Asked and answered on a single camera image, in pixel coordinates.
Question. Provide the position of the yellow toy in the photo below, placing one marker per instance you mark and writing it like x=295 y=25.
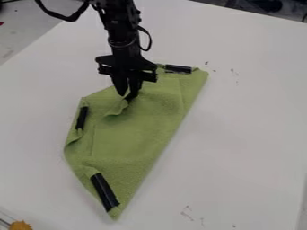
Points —
x=20 y=225

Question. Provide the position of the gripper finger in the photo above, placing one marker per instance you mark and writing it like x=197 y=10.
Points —
x=120 y=85
x=134 y=88

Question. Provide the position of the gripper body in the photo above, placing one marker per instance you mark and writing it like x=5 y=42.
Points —
x=126 y=61

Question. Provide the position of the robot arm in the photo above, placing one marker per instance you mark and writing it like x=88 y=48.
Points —
x=120 y=21

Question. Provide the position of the green cloth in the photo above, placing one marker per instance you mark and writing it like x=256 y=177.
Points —
x=136 y=134

